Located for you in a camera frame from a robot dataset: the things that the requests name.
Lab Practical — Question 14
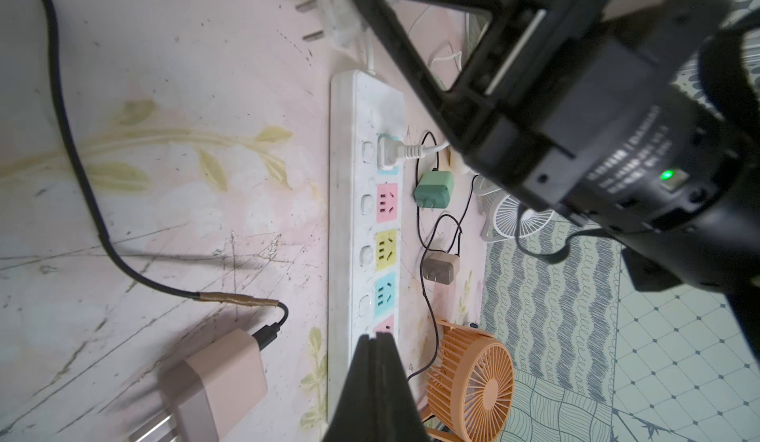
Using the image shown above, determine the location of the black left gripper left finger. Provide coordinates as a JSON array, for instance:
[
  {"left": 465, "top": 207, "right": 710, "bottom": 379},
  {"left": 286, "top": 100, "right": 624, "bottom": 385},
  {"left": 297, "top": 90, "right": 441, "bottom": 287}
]
[{"left": 323, "top": 335, "right": 376, "bottom": 442}]

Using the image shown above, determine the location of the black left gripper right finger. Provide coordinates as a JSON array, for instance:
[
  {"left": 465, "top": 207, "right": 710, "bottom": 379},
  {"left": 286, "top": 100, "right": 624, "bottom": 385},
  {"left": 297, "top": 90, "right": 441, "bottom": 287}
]
[{"left": 376, "top": 332, "right": 431, "bottom": 442}]

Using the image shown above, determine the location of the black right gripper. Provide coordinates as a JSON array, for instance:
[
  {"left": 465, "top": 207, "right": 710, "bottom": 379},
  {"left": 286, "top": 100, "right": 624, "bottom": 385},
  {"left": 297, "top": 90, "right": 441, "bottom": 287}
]
[{"left": 459, "top": 0, "right": 759, "bottom": 294}]

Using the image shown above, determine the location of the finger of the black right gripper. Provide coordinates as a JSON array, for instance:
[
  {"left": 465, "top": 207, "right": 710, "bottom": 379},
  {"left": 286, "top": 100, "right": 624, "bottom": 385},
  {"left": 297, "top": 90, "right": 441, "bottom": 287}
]
[{"left": 352, "top": 0, "right": 611, "bottom": 145}]

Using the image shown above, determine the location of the white power strip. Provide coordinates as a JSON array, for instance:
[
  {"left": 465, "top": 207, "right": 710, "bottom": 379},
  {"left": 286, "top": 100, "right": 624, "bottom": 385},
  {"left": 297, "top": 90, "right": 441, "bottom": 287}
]
[{"left": 327, "top": 70, "right": 405, "bottom": 415}]

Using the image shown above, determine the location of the pink usb charger plug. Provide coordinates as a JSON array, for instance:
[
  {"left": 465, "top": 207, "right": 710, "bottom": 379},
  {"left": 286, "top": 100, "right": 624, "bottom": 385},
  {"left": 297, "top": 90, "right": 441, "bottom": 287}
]
[{"left": 128, "top": 324, "right": 279, "bottom": 441}]

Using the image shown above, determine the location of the brown usb charger plug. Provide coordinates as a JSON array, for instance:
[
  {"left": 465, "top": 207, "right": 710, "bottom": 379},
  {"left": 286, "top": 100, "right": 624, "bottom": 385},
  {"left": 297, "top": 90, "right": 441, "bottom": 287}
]
[{"left": 422, "top": 251, "right": 460, "bottom": 285}]

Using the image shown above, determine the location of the white two-pin fan plug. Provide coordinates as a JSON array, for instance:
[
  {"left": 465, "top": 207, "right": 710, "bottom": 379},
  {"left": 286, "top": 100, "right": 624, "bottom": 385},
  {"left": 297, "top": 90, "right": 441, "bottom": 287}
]
[{"left": 296, "top": 0, "right": 368, "bottom": 49}]

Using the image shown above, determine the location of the green usb charger plug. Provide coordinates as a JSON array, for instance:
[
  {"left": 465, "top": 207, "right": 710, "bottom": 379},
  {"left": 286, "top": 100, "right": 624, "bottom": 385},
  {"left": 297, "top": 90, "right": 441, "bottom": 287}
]
[{"left": 414, "top": 170, "right": 454, "bottom": 210}]

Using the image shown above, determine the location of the orange desk fan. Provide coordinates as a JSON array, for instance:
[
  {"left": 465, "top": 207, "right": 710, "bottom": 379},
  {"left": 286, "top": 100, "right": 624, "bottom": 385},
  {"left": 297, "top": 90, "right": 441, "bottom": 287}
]
[{"left": 421, "top": 319, "right": 515, "bottom": 441}]

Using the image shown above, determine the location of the small white desk fan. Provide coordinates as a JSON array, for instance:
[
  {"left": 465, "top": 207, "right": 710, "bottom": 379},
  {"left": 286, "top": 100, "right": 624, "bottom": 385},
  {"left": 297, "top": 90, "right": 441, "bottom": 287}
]
[{"left": 473, "top": 176, "right": 554, "bottom": 243}]

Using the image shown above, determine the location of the navy fan black cable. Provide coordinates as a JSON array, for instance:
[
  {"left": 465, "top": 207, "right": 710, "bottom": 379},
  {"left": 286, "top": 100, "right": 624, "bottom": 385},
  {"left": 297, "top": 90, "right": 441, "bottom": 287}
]
[{"left": 22, "top": 0, "right": 290, "bottom": 351}]

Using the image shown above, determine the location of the black usb cable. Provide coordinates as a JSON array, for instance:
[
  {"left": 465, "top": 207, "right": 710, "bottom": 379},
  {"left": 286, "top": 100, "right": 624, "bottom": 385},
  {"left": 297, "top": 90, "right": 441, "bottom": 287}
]
[{"left": 406, "top": 131, "right": 479, "bottom": 382}]

